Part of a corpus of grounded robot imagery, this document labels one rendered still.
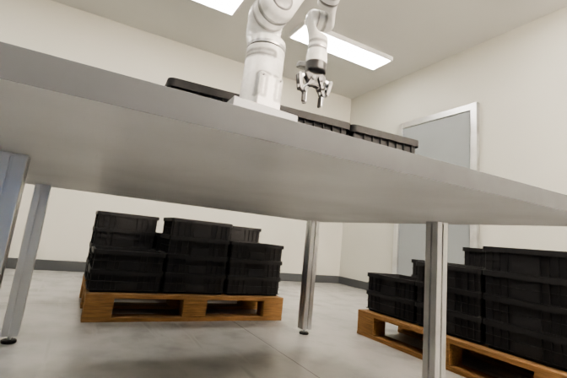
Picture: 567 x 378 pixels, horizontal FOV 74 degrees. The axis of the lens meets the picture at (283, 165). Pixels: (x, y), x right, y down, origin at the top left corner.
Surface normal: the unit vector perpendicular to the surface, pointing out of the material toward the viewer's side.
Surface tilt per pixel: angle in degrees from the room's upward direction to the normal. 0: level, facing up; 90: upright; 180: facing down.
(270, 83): 87
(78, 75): 90
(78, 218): 90
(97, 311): 90
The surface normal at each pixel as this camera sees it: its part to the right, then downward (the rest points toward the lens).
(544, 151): -0.87, -0.18
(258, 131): 0.48, -0.12
